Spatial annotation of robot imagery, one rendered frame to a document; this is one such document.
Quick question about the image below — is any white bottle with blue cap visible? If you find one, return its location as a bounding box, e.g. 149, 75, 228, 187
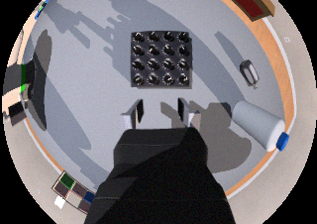
233, 100, 289, 152

